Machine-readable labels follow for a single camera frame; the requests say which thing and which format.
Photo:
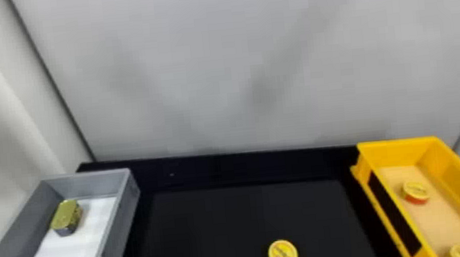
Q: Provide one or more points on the gold rectangular tin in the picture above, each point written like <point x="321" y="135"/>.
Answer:
<point x="65" y="216"/>

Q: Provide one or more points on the grey box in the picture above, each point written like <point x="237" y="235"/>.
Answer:
<point x="32" y="233"/>

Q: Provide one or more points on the yellow box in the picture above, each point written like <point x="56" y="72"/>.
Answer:
<point x="453" y="158"/>

